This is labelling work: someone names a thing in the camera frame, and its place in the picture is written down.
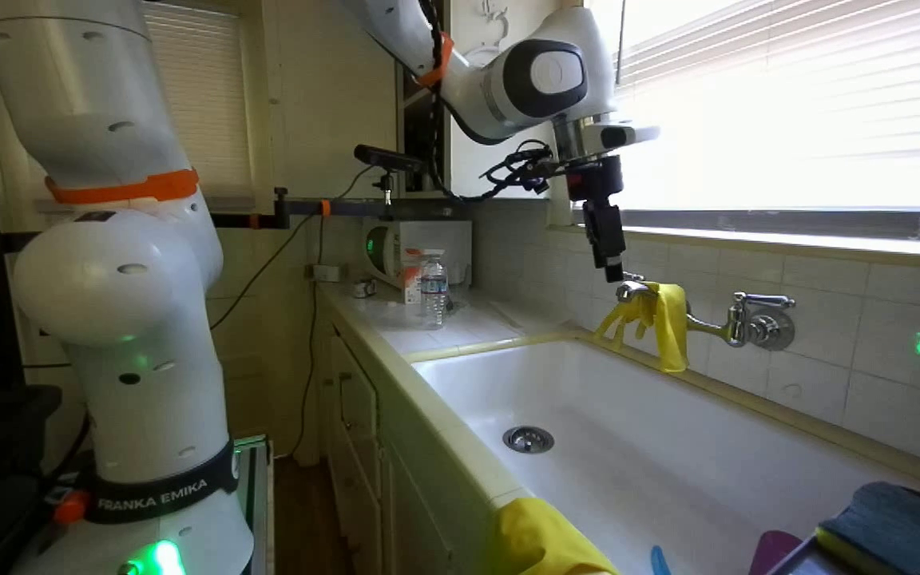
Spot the white bottle with red label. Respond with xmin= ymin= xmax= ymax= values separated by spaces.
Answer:
xmin=397 ymin=244 xmax=427 ymax=311

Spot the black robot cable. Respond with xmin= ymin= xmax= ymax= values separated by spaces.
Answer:
xmin=416 ymin=0 xmax=582 ymax=206

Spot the clear plastic water bottle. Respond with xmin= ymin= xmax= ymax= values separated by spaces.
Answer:
xmin=416 ymin=244 xmax=455 ymax=330

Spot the large white window blind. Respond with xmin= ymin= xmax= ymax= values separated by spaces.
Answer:
xmin=615 ymin=0 xmax=920 ymax=214

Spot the green framed robot table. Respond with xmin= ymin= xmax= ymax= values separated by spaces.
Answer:
xmin=231 ymin=429 xmax=277 ymax=575

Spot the metal sink drain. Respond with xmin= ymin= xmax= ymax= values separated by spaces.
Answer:
xmin=501 ymin=422 xmax=560 ymax=457

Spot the purple plastic cup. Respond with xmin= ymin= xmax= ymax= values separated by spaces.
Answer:
xmin=749 ymin=527 xmax=806 ymax=575

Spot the white sink basin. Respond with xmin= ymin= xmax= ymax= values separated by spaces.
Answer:
xmin=410 ymin=323 xmax=920 ymax=575

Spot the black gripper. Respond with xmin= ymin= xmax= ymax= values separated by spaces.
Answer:
xmin=567 ymin=153 xmax=636 ymax=286

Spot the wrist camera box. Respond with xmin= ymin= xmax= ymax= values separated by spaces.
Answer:
xmin=575 ymin=120 xmax=660 ymax=153

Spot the chrome wall tap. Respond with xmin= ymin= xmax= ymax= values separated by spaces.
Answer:
xmin=615 ymin=271 xmax=802 ymax=355

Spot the open white wall cabinet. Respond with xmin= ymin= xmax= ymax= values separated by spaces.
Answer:
xmin=394 ymin=0 xmax=582 ymax=201

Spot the black clamp bar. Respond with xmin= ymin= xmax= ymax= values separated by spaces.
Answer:
xmin=208 ymin=186 xmax=476 ymax=234

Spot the small window blind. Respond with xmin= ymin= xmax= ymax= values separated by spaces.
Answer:
xmin=143 ymin=0 xmax=259 ymax=198

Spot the yellow rubber glove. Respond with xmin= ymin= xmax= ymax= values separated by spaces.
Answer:
xmin=496 ymin=496 xmax=619 ymax=575

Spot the yellow and teal sponge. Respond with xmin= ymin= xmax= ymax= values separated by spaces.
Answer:
xmin=811 ymin=480 xmax=920 ymax=575

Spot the yellow cloth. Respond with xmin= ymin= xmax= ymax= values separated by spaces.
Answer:
xmin=599 ymin=277 xmax=692 ymax=375

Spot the cream base cabinet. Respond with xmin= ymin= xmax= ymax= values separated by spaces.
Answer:
xmin=314 ymin=290 xmax=504 ymax=575

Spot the black camera on stand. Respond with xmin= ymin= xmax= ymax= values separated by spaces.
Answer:
xmin=352 ymin=141 xmax=427 ymax=194

